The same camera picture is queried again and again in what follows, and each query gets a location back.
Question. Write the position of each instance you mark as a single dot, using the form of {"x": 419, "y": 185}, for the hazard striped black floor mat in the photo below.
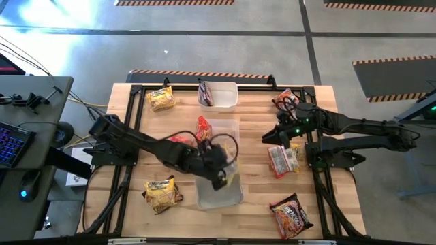
{"x": 374, "y": 7}
{"x": 391, "y": 78}
{"x": 170, "y": 2}
{"x": 204, "y": 79}

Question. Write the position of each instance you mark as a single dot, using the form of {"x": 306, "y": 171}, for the black table clamp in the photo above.
{"x": 271, "y": 80}
{"x": 166, "y": 81}

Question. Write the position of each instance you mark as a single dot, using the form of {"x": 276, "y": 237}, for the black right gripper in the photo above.
{"x": 293, "y": 124}

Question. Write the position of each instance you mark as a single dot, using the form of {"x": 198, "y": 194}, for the black flat bar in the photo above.
{"x": 68, "y": 163}

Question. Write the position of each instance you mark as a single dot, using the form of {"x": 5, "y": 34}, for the black ramen packet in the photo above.
{"x": 205, "y": 93}
{"x": 178, "y": 196}

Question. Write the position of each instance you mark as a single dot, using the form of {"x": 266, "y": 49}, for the orange red ramen packet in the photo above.
{"x": 182, "y": 139}

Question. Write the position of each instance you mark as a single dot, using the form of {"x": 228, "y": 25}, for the red white ramen packet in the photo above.
{"x": 281, "y": 161}
{"x": 203, "y": 128}

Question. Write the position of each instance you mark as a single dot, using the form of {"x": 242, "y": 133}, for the clear plastic bin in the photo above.
{"x": 228, "y": 127}

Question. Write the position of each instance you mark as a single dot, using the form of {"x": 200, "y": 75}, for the black backlit keyboard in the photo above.
{"x": 13, "y": 146}

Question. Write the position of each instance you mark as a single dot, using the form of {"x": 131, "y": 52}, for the black metal table frame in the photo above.
{"x": 184, "y": 88}

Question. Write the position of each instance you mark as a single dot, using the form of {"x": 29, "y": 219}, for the black clamp device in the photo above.
{"x": 32, "y": 101}

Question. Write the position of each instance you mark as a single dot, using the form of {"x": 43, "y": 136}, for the black computer mouse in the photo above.
{"x": 30, "y": 185}

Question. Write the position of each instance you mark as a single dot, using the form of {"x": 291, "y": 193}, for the black monitor red glow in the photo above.
{"x": 8, "y": 68}

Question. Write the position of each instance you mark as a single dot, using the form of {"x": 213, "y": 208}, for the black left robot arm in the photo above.
{"x": 146, "y": 143}

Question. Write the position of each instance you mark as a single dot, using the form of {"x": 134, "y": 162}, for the white plastic bin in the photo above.
{"x": 225, "y": 98}

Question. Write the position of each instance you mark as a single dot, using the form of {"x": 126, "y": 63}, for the pale grey plastic bin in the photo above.
{"x": 218, "y": 199}

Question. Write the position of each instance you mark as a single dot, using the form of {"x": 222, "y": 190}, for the black round stool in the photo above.
{"x": 64, "y": 134}

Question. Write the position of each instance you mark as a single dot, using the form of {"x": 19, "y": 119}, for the blue grey desk frame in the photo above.
{"x": 408, "y": 177}

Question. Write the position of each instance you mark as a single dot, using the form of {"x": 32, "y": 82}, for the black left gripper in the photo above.
{"x": 216, "y": 160}

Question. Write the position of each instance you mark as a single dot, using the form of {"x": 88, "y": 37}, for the white box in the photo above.
{"x": 76, "y": 178}

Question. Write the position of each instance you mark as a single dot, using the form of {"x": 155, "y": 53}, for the dark grey desk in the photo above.
{"x": 34, "y": 217}

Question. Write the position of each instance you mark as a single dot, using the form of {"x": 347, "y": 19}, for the black device green light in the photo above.
{"x": 432, "y": 110}

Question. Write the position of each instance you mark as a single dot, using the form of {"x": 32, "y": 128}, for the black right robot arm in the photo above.
{"x": 361, "y": 124}

